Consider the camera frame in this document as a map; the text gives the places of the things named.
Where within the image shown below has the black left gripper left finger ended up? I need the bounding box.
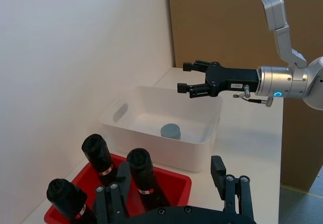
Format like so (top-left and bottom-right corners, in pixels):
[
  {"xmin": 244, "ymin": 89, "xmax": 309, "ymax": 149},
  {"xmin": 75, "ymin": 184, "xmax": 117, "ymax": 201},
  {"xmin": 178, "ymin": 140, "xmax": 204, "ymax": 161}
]
[{"xmin": 93, "ymin": 161, "xmax": 132, "ymax": 224}]

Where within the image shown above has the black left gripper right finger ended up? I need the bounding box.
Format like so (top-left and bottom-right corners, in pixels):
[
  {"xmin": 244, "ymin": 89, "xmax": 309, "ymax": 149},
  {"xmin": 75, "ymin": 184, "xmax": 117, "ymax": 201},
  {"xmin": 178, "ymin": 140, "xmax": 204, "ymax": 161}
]
[{"xmin": 210, "ymin": 155, "xmax": 255, "ymax": 222}]

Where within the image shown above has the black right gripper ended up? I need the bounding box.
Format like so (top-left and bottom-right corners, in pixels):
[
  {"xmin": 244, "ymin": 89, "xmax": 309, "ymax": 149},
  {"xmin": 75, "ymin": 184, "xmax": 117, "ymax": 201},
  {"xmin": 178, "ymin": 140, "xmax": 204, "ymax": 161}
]
[{"xmin": 177, "ymin": 59, "xmax": 261, "ymax": 99}]

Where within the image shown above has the black rolled bag roll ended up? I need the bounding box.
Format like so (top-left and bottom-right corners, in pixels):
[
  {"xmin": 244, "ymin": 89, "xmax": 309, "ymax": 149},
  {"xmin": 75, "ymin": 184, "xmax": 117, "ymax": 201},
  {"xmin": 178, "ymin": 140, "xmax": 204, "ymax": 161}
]
[
  {"xmin": 81, "ymin": 133, "xmax": 120, "ymax": 187},
  {"xmin": 45, "ymin": 178, "xmax": 98, "ymax": 224},
  {"xmin": 126, "ymin": 148, "xmax": 173, "ymax": 210}
]

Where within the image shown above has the red plastic bin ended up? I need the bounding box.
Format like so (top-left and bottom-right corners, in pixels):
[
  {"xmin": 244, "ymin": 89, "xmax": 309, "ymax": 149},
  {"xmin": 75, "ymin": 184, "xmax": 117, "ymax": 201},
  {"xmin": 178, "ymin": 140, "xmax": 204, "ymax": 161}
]
[{"xmin": 43, "ymin": 153, "xmax": 193, "ymax": 224}]

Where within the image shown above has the small grey roll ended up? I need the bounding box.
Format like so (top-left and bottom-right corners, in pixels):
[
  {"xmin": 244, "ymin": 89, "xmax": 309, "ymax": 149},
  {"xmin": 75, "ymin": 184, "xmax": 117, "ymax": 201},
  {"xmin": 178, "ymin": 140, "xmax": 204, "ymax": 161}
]
[{"xmin": 160, "ymin": 123, "xmax": 182, "ymax": 140}]

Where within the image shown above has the brown cardboard panel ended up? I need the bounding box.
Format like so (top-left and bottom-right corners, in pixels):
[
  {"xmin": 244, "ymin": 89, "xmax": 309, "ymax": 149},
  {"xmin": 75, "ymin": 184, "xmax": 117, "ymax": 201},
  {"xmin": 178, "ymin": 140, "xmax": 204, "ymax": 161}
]
[{"xmin": 167, "ymin": 0, "xmax": 323, "ymax": 192}]

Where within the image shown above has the white plastic bin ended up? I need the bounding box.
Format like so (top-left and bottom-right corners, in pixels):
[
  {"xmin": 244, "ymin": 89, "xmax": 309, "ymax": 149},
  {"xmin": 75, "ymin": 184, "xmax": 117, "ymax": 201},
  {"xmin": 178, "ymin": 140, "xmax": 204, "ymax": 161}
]
[{"xmin": 99, "ymin": 85, "xmax": 224, "ymax": 173}]

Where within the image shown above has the thin dark gripper cable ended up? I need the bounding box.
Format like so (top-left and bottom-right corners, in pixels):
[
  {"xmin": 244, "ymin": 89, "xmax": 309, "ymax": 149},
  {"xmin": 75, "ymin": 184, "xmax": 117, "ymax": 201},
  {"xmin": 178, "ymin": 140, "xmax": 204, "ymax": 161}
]
[{"xmin": 232, "ymin": 84, "xmax": 275, "ymax": 108}]

